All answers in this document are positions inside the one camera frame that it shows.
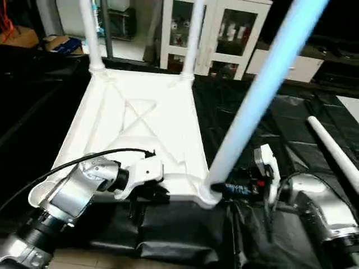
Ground white plastic table top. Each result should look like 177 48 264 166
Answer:
28 68 223 209

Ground white plastic table leg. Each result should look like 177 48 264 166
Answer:
306 115 359 192
201 0 329 203
179 0 206 79
79 0 107 75

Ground black work mat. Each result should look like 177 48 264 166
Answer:
0 42 359 269

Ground white flat board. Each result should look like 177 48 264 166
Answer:
335 94 359 123

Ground white drawer unit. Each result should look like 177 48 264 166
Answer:
246 48 324 84

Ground dark low media cabinet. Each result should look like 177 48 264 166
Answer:
320 34 359 90

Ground white glass door cabinet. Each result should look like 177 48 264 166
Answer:
159 0 273 80

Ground grey vertical metal pole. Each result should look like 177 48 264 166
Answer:
100 0 114 59

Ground brown cardboard box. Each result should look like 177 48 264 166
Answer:
44 35 85 57

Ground light blue plastic object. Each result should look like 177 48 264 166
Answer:
91 0 103 26

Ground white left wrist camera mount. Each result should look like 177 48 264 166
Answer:
114 156 165 201

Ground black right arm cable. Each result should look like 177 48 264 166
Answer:
263 174 337 242

